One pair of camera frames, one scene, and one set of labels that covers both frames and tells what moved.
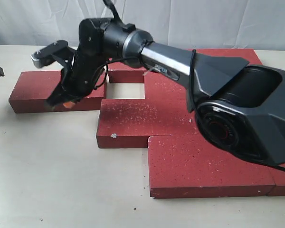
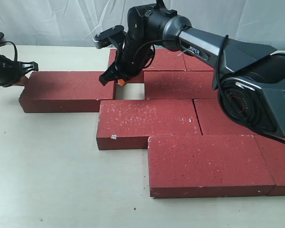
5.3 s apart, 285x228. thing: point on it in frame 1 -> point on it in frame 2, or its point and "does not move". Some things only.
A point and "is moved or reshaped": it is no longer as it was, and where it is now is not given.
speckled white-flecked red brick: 128,123 does not move
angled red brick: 157,86 does not move
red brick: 284,180 does not move
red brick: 33,89 is moved or reshaped
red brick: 191,166 does not move
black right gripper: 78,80 -> 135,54
